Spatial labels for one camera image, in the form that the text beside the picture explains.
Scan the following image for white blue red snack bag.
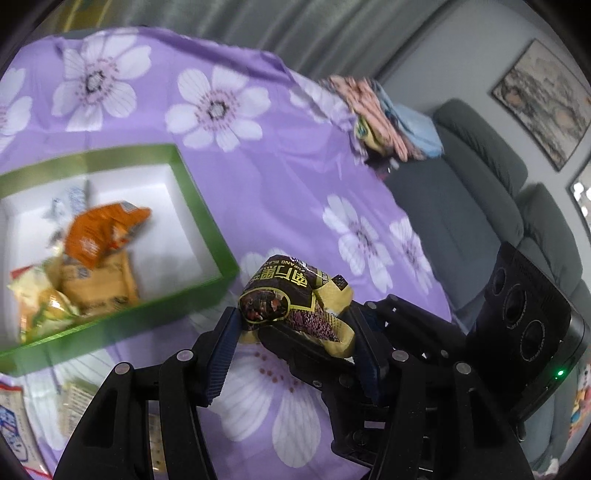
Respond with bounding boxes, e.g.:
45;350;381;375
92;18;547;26
0;375;52;479

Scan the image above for light green snack packet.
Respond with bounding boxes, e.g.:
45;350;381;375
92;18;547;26
8;258;80;344

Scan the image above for yellow-orange snack packet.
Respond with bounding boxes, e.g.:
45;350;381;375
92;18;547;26
60;250;140;317

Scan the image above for black yellow snack packet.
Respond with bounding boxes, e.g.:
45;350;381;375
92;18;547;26
238;254;356;358

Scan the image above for orange snack packet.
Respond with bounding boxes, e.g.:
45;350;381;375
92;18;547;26
64;202;152;269

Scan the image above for white blue snack packet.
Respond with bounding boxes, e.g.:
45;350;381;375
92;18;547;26
42;178;88;247

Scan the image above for clear cracker packet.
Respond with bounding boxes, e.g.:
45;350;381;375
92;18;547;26
54;371;154;480

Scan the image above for colourful toy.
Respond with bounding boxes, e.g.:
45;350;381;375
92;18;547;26
569;363;591;437

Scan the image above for green cardboard box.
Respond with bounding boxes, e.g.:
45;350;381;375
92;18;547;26
1;144;238;376

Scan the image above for grey sofa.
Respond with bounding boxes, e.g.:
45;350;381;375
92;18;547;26
386;99;590;475

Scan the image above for pile of folded cloths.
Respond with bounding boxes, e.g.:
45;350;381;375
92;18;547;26
320;75;444;162

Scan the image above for purple floral tablecloth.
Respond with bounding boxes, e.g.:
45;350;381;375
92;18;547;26
1;28;451;479

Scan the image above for framed landscape painting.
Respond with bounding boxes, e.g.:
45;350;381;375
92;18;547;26
492;39;590;171

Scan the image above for grey curtain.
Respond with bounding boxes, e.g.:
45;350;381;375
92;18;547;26
37;0;454;79

